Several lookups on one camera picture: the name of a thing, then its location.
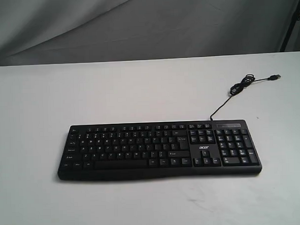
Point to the black Acer keyboard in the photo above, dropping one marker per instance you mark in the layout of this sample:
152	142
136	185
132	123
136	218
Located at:
151	150

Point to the grey backdrop cloth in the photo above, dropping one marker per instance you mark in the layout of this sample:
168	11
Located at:
37	32

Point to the black stand pole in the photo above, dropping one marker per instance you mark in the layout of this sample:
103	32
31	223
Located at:
293	20

